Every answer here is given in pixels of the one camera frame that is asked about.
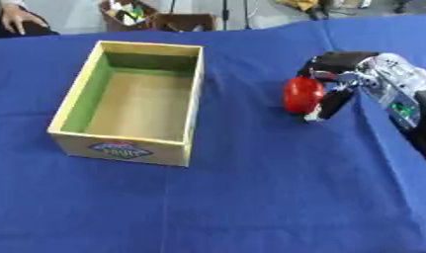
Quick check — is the tan cardboard box green inside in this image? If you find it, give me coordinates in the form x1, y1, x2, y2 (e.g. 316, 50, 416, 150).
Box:
46, 40, 206, 168

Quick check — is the yellow bag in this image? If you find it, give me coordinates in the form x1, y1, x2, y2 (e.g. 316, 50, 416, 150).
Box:
273, 0, 320, 12

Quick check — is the red toy apple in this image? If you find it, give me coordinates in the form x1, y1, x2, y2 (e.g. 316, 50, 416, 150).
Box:
280, 76, 327, 116

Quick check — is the brown box with items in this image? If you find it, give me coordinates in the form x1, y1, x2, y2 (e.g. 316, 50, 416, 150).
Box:
98, 0, 161, 33

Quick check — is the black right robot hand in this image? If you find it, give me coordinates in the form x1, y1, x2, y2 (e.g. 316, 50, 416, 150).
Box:
296, 50, 383, 123

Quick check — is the black tripod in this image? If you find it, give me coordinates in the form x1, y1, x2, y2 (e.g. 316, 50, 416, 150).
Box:
219, 0, 254, 32

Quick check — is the person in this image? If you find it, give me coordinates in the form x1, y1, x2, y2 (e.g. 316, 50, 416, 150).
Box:
0, 0, 60, 39

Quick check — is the brown cardboard box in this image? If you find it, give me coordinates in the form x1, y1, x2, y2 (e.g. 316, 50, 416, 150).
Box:
153, 13, 219, 33

